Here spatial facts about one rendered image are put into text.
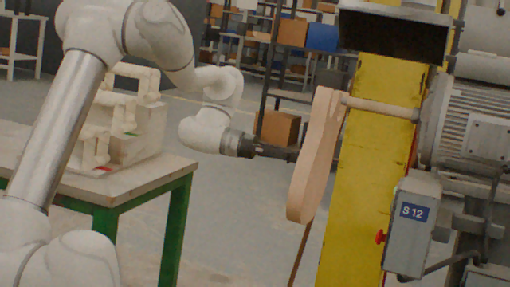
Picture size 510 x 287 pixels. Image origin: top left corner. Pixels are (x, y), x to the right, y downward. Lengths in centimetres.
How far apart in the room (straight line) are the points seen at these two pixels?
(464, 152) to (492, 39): 34
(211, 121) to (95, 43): 59
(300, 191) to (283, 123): 509
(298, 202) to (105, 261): 68
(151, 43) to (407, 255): 76
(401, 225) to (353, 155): 126
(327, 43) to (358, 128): 396
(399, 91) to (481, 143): 106
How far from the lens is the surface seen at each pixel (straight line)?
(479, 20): 190
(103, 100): 203
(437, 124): 172
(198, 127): 201
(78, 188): 178
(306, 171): 178
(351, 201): 281
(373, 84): 273
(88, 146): 189
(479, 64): 175
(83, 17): 157
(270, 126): 692
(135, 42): 154
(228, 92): 202
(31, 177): 145
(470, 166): 177
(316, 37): 670
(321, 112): 179
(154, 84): 222
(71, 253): 129
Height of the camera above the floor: 145
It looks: 11 degrees down
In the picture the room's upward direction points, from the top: 10 degrees clockwise
